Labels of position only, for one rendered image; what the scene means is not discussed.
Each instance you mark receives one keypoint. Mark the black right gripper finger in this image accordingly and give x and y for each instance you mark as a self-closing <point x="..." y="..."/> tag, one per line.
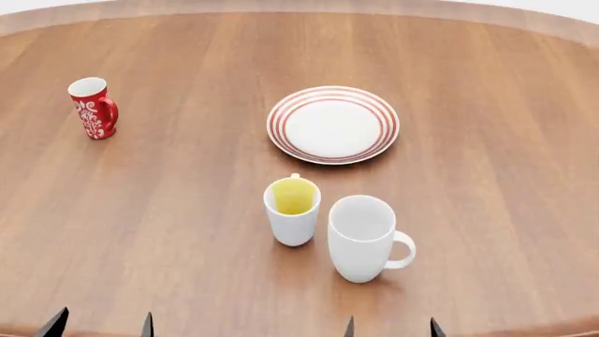
<point x="437" y="329"/>
<point x="349" y="328"/>

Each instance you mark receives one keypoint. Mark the white mug with yellow inside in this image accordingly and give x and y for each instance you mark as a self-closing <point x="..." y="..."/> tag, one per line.
<point x="292" y="224"/>

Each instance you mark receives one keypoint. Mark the red mug with white pattern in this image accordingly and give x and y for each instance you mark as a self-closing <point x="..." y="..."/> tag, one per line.
<point x="92" y="116"/>

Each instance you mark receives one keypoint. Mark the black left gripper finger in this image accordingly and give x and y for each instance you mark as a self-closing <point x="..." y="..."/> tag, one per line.
<point x="148" y="326"/>
<point x="54" y="325"/>

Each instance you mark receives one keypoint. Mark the large plain white mug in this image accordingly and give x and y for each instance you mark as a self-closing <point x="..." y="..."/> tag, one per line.
<point x="358" y="245"/>

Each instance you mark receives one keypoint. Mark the white plate with red rings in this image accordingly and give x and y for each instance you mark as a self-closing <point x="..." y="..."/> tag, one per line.
<point x="333" y="125"/>

